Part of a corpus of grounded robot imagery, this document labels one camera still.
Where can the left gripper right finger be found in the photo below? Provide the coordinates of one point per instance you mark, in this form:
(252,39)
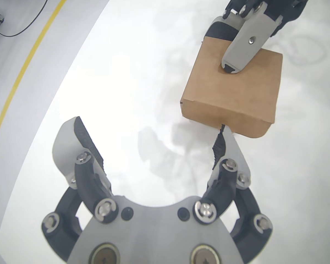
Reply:
(225,182)

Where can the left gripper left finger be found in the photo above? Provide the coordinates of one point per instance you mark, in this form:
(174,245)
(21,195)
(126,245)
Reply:
(85,182)

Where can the small brown carton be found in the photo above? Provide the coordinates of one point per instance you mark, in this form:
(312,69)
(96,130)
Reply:
(233,94)

